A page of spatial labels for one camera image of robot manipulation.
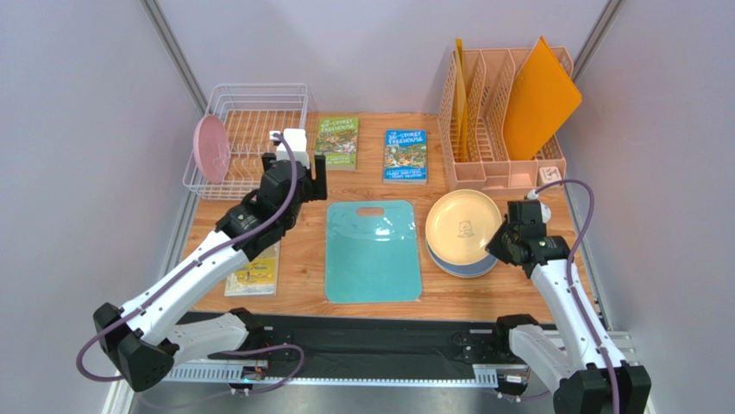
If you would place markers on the pink plastic desk organizer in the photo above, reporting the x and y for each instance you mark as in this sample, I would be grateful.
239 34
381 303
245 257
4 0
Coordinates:
488 75

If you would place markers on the white wire dish rack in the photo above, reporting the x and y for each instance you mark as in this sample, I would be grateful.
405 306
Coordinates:
249 112

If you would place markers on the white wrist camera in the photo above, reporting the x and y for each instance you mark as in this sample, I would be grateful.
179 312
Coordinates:
546 212
297 142

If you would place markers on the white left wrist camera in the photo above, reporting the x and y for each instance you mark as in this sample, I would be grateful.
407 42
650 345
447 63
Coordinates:
297 142

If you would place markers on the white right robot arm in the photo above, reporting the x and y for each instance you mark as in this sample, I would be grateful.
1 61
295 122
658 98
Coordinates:
568 321

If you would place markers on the black base mat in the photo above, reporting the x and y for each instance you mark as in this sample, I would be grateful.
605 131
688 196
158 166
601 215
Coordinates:
342 348

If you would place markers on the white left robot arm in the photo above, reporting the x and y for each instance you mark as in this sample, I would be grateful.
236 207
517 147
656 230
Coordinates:
189 275

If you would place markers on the Brideshead Revisited paperback book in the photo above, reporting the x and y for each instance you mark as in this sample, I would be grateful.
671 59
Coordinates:
258 278

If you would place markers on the tan plate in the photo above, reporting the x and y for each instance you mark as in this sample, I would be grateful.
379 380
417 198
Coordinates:
460 224

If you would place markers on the green 65-Storey Treehouse book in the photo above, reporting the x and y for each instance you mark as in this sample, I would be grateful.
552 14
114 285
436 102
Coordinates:
337 142

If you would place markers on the pink plate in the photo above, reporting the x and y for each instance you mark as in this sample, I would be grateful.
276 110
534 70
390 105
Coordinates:
211 149

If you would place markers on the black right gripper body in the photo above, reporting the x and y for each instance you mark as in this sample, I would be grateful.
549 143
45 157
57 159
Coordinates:
502 246

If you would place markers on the blue plate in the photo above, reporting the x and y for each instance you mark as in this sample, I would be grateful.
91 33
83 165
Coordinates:
474 270

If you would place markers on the aluminium frame rail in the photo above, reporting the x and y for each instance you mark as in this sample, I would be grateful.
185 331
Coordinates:
247 373

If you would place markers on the teal cutting board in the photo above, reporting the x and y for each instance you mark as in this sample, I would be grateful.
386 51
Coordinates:
371 253

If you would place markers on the blue 26-Storey Treehouse book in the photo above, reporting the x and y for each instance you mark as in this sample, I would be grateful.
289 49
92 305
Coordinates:
405 157

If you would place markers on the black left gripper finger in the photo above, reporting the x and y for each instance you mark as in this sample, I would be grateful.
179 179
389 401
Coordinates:
268 160
319 179

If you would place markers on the thin orange folder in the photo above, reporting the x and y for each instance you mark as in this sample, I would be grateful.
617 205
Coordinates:
460 102

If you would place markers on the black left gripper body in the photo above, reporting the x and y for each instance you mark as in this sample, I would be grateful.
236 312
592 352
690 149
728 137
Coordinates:
306 196

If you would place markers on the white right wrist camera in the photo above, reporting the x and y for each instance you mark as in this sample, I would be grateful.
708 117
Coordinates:
546 212

